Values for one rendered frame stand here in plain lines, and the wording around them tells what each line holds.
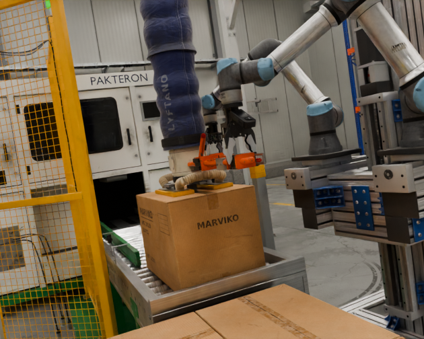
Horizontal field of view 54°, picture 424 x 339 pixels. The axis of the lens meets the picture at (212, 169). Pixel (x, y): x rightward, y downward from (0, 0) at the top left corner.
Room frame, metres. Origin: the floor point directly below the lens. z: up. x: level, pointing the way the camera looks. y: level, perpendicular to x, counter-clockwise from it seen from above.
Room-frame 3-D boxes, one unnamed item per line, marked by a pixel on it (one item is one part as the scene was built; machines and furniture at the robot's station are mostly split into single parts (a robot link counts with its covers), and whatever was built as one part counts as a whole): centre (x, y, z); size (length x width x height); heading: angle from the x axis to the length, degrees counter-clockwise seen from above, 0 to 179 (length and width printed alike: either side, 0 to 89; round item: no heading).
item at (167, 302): (1.66, -0.01, 0.58); 0.70 x 0.03 x 0.06; 112
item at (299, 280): (1.66, -0.01, 0.47); 0.70 x 0.03 x 0.15; 112
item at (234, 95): (1.46, -0.10, 1.30); 0.08 x 0.08 x 0.05
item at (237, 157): (1.44, -0.10, 1.08); 0.08 x 0.07 x 0.05; 21
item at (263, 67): (1.45, -0.21, 1.38); 0.11 x 0.11 x 0.08; 76
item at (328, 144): (1.89, -0.52, 1.09); 0.15 x 0.15 x 0.10
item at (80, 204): (3.14, 1.05, 1.05); 1.17 x 0.10 x 2.10; 22
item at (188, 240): (2.01, 0.13, 0.75); 0.60 x 0.40 x 0.40; 22
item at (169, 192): (1.97, 0.20, 0.97); 0.34 x 0.10 x 0.05; 21
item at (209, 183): (2.04, 0.02, 0.97); 0.34 x 0.10 x 0.05; 21
